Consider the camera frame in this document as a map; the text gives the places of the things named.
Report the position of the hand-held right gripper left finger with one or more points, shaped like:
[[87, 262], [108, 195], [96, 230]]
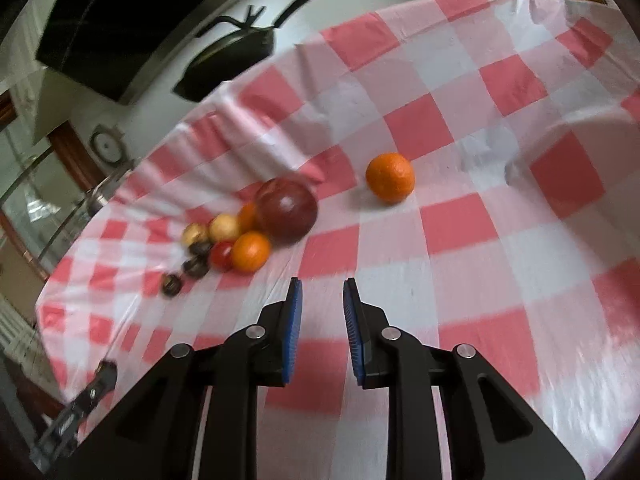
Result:
[[295, 330]]

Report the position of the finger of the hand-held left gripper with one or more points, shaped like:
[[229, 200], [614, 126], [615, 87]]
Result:
[[102, 375]]

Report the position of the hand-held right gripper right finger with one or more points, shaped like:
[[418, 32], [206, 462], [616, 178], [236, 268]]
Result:
[[352, 330]]

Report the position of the orange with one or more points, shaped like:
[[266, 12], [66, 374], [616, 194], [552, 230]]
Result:
[[246, 217], [390, 177], [250, 252]]

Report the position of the red tomato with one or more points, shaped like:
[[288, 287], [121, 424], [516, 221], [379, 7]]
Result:
[[221, 256]]

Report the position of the shiny red apple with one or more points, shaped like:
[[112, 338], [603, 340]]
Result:
[[286, 210]]

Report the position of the yellow striped pepino melon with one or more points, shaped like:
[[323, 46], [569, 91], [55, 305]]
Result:
[[225, 227], [195, 233]]

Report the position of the wood-framed glass door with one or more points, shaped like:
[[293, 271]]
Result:
[[35, 195]]

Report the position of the round grey gauge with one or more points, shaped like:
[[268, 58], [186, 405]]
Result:
[[106, 145]]

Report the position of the red white checked tablecloth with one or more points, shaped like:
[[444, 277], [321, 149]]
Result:
[[450, 110]]

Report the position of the black frying pan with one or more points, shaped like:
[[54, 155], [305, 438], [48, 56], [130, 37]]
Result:
[[225, 60]]

